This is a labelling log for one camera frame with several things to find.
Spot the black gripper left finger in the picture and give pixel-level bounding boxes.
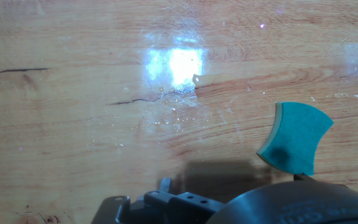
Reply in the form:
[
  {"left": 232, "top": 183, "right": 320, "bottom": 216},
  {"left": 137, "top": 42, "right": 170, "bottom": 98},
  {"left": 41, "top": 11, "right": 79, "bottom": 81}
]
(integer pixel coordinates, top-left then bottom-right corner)
[{"left": 129, "top": 177, "right": 226, "bottom": 224}]

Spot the curved green and yellow sponge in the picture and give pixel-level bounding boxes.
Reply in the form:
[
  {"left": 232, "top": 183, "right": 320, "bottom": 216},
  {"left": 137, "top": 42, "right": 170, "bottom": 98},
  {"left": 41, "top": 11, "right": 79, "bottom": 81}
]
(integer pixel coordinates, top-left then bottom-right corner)
[{"left": 255, "top": 101, "right": 335, "bottom": 177}]

